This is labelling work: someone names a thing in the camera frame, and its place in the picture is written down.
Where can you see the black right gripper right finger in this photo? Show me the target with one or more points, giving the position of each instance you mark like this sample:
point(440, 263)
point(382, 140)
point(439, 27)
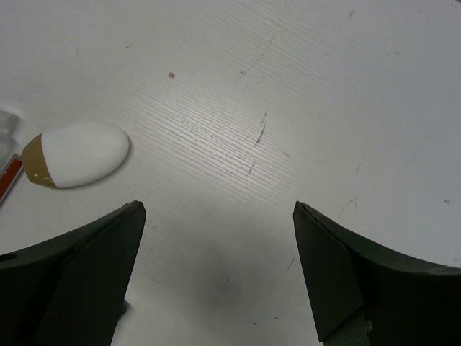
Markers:
point(362, 293)

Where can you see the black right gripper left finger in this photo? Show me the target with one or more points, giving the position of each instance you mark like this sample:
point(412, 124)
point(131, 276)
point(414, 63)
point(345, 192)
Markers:
point(70, 290)

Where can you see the red lip gloss tube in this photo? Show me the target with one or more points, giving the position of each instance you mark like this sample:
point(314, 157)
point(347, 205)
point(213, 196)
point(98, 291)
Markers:
point(10, 174)

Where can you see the clear plastic bottle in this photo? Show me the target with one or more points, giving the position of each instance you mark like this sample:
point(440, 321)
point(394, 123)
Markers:
point(10, 126)

